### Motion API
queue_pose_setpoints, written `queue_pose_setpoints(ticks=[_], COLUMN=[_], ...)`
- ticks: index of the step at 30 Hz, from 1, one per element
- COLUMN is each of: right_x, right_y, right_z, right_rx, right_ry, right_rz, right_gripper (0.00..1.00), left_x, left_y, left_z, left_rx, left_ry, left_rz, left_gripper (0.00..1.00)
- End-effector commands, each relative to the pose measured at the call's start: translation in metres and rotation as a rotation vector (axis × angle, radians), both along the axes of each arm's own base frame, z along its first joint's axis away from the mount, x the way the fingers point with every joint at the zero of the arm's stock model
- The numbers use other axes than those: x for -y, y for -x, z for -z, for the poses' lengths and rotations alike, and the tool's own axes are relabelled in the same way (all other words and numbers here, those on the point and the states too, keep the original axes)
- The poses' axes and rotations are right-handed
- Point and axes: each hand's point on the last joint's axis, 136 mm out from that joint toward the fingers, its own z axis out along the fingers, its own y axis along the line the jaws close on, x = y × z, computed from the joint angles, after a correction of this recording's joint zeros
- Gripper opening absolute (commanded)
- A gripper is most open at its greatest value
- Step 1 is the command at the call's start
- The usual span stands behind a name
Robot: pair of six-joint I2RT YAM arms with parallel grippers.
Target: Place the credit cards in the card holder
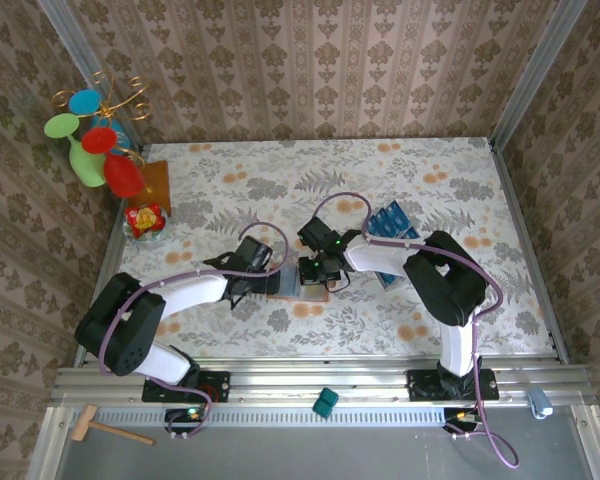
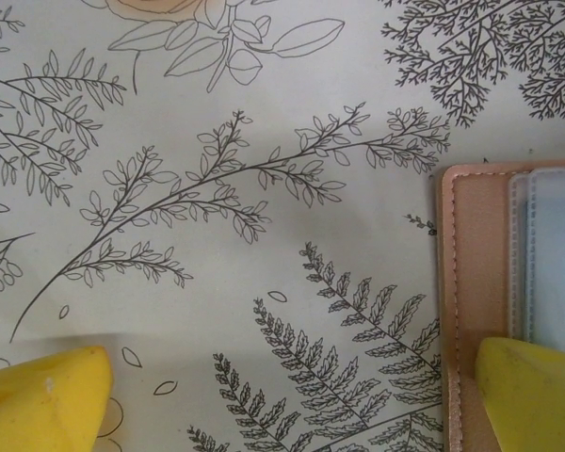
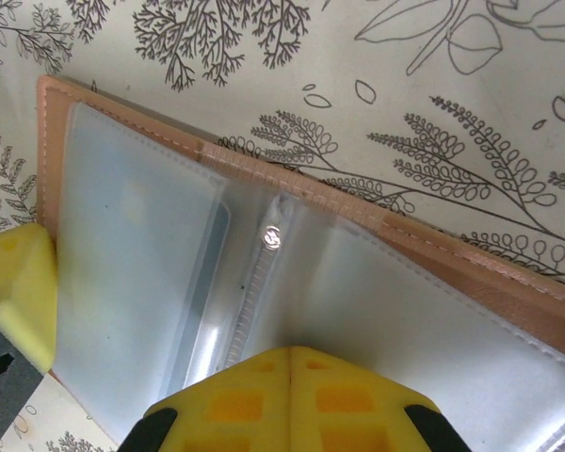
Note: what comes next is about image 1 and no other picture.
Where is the small brown box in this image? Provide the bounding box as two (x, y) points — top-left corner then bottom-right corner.
(265, 263), (331, 304)

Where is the clear acrylic card stand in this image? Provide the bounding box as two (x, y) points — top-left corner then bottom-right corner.
(368, 199), (424, 295)

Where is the red snack packet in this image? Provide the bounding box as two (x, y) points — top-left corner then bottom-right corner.
(124, 202), (164, 237)

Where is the clear glass bowl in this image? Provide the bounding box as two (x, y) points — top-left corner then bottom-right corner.
(122, 207), (170, 245)

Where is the small teal box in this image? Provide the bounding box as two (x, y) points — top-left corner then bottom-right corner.
(312, 387), (339, 420)

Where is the brown wooden board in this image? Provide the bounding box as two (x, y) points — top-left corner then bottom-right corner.
(138, 160), (174, 217)

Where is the small black controller board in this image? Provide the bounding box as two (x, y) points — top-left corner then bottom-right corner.
(164, 407), (211, 434)
(442, 407), (486, 434)

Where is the red plastic wine glass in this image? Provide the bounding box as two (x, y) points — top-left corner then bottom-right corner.
(81, 127), (146, 199)

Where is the green plastic wine glass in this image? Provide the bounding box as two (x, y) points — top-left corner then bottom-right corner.
(43, 112), (107, 189)

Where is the wooden mallet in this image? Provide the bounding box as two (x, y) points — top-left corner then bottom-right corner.
(69, 404), (157, 447)

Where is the blue plastic wine glass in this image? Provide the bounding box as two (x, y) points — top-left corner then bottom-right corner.
(68, 89), (131, 150)

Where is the light blue plastic clip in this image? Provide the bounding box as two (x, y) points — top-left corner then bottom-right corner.
(527, 388), (555, 419)

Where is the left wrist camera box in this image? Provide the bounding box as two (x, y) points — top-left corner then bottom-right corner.
(234, 235), (274, 271)

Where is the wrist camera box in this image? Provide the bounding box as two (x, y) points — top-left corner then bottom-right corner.
(234, 235), (274, 271)
(298, 215), (339, 249)

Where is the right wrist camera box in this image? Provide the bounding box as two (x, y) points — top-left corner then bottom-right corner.
(298, 215), (339, 249)

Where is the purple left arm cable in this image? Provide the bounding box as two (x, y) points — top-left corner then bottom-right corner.
(98, 222), (289, 441)

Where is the aluminium rail beam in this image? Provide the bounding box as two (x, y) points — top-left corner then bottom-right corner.
(49, 364), (599, 406)

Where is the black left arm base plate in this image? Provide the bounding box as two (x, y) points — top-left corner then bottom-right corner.
(142, 370), (231, 404)

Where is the grey slotted cable duct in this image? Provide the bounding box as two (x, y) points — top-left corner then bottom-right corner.
(72, 403), (449, 430)

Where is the aluminium table side rail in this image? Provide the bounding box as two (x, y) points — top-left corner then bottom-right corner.
(72, 144), (149, 369)

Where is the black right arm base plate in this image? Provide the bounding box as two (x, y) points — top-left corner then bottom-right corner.
(407, 368), (500, 402)

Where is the gold wire glass rack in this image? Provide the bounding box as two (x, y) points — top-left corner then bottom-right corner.
(50, 69), (155, 194)

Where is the aluminium frame bar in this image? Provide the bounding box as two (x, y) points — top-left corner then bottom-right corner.
(27, 407), (74, 480)
(572, 404), (600, 480)

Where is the aluminium corner post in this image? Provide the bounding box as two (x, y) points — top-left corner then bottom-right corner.
(488, 0), (592, 151)
(35, 0), (144, 154)

